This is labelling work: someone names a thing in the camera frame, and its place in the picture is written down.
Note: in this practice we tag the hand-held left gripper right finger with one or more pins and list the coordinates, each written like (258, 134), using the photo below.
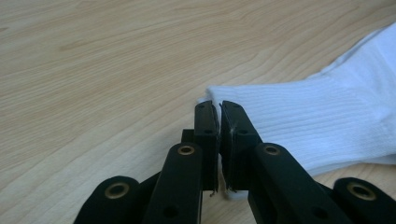
(238, 146)

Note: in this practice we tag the white sock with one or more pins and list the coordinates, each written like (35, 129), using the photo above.
(311, 118)

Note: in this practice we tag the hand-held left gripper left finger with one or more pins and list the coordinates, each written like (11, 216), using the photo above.
(207, 140)

